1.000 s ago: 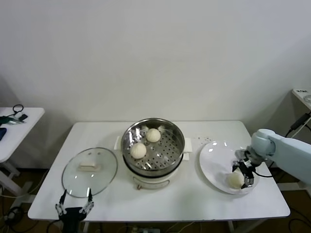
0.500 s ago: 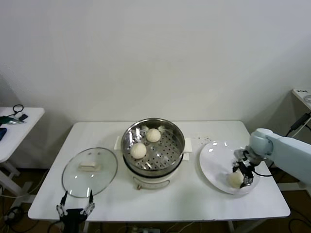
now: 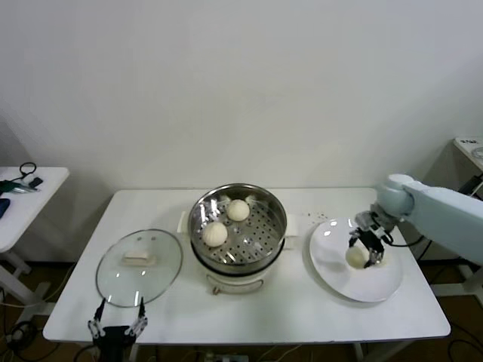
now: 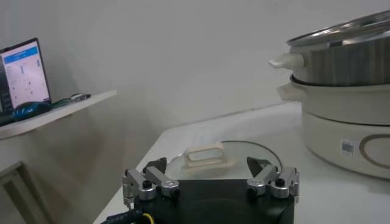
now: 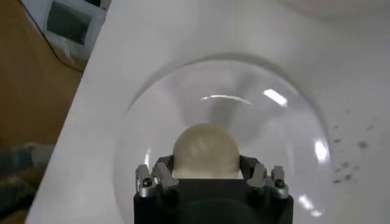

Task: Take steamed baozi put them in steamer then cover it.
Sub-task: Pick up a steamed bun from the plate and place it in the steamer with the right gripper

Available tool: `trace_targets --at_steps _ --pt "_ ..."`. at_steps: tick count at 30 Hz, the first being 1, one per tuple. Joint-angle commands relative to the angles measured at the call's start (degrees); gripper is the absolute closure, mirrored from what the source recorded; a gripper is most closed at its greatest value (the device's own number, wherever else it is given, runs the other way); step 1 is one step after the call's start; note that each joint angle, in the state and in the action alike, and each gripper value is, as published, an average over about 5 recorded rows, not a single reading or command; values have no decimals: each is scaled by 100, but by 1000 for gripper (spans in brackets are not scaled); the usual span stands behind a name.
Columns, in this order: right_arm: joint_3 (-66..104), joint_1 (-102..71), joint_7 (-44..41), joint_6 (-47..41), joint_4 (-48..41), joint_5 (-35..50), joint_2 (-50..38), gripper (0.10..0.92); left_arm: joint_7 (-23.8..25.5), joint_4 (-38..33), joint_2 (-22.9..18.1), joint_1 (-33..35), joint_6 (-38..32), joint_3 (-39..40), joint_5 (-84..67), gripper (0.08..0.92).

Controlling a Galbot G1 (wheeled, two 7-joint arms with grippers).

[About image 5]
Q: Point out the white steamed baozi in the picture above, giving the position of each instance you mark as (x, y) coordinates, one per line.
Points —
(205, 149)

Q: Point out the white grey box device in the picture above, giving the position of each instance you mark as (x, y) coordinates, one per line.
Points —
(96, 27)

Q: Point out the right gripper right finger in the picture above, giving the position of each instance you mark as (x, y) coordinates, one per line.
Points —
(268, 181)

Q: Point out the white round plate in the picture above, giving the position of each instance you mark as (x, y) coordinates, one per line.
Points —
(259, 128)

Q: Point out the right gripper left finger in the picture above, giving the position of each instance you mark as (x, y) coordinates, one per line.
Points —
(152, 182)

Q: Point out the brown crumbs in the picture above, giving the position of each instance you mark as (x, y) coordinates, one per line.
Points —
(362, 144)

